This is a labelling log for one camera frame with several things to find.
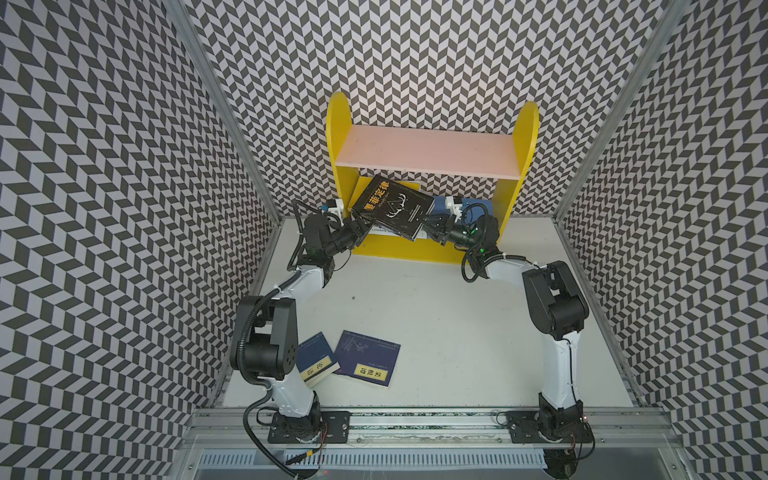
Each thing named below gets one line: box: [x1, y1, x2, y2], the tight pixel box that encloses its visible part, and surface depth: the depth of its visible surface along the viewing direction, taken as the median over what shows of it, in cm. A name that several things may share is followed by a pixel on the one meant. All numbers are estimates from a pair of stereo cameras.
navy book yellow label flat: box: [333, 330, 402, 388], surface depth 84 cm
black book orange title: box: [351, 175, 436, 242], surface depth 88 cm
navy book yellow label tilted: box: [297, 331, 341, 388], surface depth 82 cm
